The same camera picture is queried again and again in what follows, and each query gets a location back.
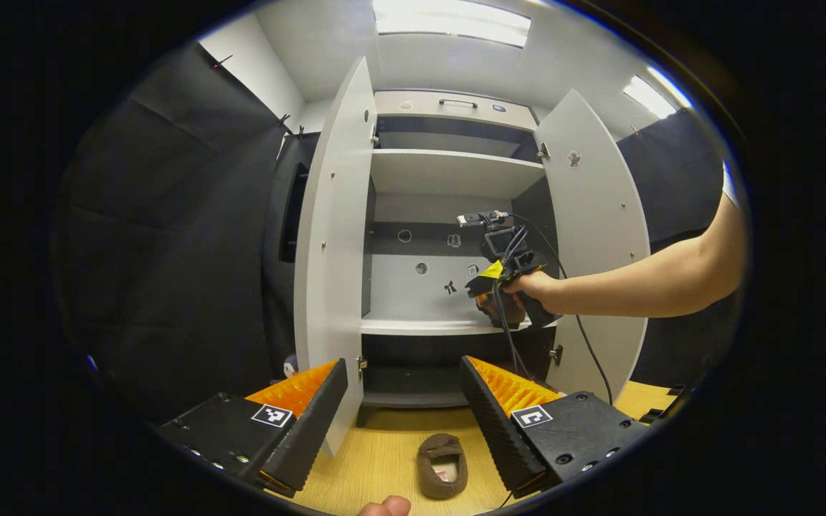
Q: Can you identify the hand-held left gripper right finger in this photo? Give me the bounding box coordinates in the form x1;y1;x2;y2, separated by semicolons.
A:
460;355;649;500

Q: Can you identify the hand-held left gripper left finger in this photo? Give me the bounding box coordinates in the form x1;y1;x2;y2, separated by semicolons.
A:
157;358;349;497

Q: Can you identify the grey shoe cabinet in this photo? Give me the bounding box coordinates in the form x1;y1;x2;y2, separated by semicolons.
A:
359;90;564;427

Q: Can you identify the grey shoe cabinet door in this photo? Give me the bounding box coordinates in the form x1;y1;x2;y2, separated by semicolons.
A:
533;90;652;406
280;57;378;457

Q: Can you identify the grey cabinet drawer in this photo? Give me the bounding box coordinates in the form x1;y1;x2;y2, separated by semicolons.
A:
374;91;537;131

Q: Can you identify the small ceiling light panel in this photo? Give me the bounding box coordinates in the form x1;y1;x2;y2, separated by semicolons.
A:
622;66;693;119

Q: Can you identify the large ceiling light panel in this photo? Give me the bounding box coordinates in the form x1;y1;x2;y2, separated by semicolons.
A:
374;0;532;47

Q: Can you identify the black backdrop cloth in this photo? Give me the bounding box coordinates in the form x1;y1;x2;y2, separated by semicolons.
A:
54;43;744;424

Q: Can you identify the white shirt sleeve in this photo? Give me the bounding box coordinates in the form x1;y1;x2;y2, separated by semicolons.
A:
720;161;741;209

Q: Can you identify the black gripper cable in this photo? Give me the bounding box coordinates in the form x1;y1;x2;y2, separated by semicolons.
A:
490;214;614;406

